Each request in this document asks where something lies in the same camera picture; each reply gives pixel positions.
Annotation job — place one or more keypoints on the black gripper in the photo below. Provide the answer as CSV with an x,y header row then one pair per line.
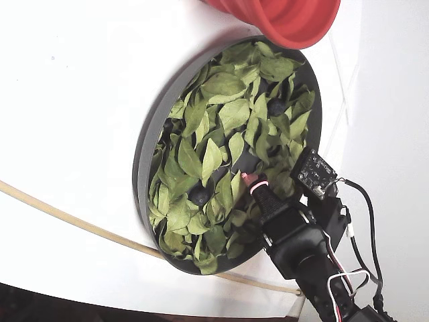
x,y
275,215

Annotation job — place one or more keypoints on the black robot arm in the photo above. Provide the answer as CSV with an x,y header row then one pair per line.
x,y
318,292

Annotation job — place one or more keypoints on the dark blueberry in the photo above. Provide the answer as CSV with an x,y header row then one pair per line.
x,y
200,194

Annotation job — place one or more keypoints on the pile of green leaves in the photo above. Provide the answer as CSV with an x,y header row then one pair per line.
x,y
231,114

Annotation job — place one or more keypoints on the dark grey round bowl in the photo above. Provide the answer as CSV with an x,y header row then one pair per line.
x,y
142,167

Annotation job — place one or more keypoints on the red collapsible silicone cup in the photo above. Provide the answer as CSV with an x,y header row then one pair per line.
x,y
285,20

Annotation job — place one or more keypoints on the long thin wooden stick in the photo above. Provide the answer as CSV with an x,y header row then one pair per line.
x,y
67,219

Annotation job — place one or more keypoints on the black camera circuit board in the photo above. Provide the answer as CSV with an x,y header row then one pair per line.
x,y
313,172

